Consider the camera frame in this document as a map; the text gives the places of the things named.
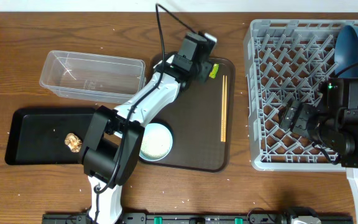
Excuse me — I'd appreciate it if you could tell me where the left wooden chopstick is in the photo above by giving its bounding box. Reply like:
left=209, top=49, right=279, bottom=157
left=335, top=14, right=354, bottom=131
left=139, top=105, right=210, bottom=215
left=221, top=76, right=224, bottom=142

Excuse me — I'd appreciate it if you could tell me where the blue plate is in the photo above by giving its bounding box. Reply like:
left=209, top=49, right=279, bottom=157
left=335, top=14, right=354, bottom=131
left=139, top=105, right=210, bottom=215
left=334, top=25, right=358, bottom=78

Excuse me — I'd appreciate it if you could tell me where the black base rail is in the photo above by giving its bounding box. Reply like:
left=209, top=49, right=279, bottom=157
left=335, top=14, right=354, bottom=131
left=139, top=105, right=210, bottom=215
left=42, top=207, right=354, bottom=224

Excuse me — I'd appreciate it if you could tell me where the wooden chopstick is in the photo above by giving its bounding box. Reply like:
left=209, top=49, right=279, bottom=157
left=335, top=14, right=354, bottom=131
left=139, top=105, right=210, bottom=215
left=223, top=75, right=227, bottom=142
left=221, top=76, right=224, bottom=142

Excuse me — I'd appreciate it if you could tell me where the brown serving tray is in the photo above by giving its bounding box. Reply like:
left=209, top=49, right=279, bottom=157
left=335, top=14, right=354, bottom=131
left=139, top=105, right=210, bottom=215
left=139, top=58, right=236, bottom=173

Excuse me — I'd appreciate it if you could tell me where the green snack wrapper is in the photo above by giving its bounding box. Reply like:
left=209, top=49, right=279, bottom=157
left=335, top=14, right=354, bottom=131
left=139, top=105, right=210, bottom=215
left=209, top=63, right=219, bottom=78

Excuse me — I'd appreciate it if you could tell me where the brown food scrap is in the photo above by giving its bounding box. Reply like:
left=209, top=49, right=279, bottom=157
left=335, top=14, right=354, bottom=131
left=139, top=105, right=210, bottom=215
left=65, top=133, right=82, bottom=153

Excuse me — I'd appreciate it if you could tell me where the light blue rice bowl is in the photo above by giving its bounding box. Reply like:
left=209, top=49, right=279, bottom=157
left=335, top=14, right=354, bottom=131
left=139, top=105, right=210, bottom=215
left=139, top=123, right=173, bottom=162

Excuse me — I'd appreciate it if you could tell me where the clear plastic bin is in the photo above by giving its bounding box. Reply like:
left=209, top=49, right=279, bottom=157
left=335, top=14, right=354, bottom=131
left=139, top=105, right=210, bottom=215
left=39, top=50, right=146, bottom=104

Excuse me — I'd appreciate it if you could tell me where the black tray bin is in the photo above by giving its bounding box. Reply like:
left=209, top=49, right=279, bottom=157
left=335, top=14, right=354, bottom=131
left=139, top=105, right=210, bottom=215
left=5, top=107, right=95, bottom=166

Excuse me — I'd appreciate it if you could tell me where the right wooden chopstick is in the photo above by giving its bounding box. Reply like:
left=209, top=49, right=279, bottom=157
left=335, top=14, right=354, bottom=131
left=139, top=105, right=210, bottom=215
left=223, top=75, right=227, bottom=142

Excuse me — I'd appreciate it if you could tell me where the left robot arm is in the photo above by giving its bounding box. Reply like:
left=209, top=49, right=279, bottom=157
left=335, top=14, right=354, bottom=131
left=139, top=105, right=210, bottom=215
left=78, top=32, right=218, bottom=223

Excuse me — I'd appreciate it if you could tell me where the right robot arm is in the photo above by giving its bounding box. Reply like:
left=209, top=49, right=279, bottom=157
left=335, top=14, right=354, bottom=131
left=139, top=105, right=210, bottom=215
left=278, top=78, right=358, bottom=222

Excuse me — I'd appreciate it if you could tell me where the grey dishwasher rack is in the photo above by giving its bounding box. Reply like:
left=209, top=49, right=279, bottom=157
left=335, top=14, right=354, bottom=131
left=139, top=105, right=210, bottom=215
left=243, top=19, right=358, bottom=172

